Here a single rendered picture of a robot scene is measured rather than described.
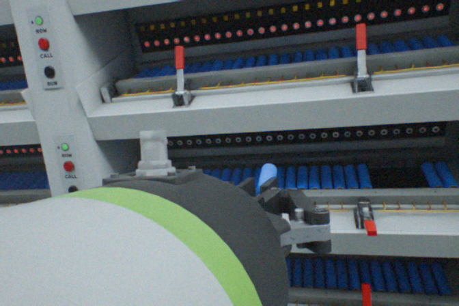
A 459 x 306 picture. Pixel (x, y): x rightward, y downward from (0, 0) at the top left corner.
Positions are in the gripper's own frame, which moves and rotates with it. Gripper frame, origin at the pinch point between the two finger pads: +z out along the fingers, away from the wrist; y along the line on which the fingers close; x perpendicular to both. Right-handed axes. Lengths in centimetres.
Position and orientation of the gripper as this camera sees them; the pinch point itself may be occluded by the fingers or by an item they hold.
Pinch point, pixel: (258, 196)
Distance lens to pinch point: 36.6
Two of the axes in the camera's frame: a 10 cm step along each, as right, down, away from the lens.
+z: 2.4, -0.5, 9.7
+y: -9.7, 0.4, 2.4
